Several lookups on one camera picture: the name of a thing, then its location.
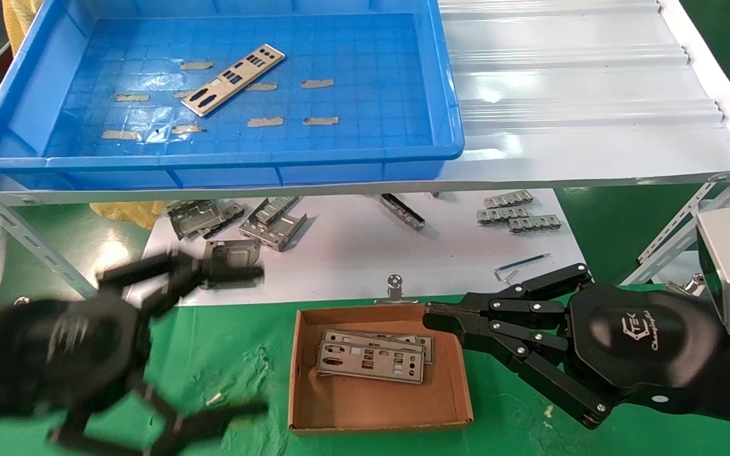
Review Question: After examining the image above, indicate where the folded sheet metal bracket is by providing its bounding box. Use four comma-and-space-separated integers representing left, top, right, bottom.
167, 199, 245, 242

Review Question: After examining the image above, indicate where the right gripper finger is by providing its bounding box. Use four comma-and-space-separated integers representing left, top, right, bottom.
424, 263, 594, 325

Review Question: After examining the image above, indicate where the channel shaped metal bracket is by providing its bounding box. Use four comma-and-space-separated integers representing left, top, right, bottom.
238, 196, 307, 252

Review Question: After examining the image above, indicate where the perforated steel shelf post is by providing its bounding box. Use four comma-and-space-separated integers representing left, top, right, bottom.
618, 161, 730, 286
0, 161, 99, 301

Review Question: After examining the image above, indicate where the long narrow metal bar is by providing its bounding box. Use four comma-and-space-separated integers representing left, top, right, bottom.
375, 193, 426, 231

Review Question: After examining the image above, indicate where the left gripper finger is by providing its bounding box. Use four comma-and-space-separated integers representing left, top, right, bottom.
99, 250, 266, 317

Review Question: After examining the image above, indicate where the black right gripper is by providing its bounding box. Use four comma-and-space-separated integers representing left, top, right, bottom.
425, 282, 724, 430

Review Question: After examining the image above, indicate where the white metal shelf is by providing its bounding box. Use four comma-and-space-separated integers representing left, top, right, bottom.
0, 0, 730, 206

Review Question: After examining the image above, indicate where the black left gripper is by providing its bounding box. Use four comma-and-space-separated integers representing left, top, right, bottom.
0, 300, 271, 456

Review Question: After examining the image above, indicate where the brown cardboard box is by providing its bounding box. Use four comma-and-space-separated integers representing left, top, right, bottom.
287, 303, 473, 436

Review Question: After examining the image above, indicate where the dark blue pen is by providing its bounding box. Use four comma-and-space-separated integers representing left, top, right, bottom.
508, 253, 551, 270

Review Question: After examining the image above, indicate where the blue plastic tray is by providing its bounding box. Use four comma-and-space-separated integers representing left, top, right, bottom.
0, 0, 465, 191

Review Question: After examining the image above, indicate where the metal IO shield plate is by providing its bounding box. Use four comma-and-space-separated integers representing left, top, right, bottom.
181, 43, 286, 118
322, 329, 433, 364
316, 341, 424, 385

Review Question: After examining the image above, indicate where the flat stamped metal plate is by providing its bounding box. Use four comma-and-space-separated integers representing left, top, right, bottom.
202, 239, 261, 291

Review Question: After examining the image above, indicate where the small notched metal bracket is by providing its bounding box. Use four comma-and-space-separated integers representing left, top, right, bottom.
483, 190, 534, 208
508, 215, 561, 234
477, 206, 529, 224

